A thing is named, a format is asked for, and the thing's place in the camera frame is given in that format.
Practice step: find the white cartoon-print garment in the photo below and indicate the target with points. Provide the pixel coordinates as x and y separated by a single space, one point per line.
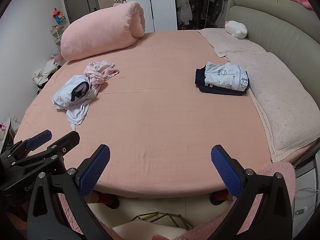
225 76

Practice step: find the navy garment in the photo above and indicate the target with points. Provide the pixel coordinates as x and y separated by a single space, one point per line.
200 76

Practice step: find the pink bed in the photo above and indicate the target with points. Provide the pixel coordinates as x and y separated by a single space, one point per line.
162 110

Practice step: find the red blue plush toy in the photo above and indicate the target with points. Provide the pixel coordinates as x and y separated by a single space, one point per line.
58 15

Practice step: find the glass door wardrobe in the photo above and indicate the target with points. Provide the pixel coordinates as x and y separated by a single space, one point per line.
200 5

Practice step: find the pink fluffy robe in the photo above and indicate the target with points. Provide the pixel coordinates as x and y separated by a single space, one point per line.
272 172

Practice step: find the light blue garment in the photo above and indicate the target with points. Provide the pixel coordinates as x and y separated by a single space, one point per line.
62 97

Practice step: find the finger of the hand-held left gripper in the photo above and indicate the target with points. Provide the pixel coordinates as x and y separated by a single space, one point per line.
68 141
40 137

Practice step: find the white trolley shelf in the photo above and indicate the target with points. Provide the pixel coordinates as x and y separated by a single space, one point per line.
57 38

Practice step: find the white nightstand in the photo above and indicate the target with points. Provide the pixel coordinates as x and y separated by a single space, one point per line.
308 180

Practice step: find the grey door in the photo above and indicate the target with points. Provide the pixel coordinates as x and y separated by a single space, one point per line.
80 2

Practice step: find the pile of white clothes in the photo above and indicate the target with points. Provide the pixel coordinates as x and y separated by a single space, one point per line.
45 73

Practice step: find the white plush toy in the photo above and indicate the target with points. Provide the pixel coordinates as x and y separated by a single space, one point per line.
236 29

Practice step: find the white wall socket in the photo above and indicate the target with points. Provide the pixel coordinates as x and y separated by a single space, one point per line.
15 119

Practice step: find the white wardrobe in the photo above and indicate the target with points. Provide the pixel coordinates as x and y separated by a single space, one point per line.
137 5

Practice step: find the grey padded headboard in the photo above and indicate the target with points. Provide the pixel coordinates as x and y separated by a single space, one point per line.
275 25

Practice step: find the red slipper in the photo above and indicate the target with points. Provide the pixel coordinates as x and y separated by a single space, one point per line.
110 200
218 196

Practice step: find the rolled pink blanket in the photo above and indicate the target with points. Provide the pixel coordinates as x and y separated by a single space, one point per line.
100 30

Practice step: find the white ribbed navy-trimmed garment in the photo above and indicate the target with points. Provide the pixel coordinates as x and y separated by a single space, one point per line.
78 110

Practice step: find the navy white-striped pants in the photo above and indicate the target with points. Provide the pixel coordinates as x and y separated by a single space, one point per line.
217 90

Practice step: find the pink patterned garment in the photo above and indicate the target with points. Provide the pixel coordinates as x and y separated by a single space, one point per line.
100 73

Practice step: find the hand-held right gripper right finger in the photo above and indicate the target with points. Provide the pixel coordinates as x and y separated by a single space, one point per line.
225 170

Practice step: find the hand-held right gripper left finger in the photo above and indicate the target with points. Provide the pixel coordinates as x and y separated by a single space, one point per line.
96 170

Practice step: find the black metal rack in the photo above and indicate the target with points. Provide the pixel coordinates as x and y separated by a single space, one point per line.
8 135

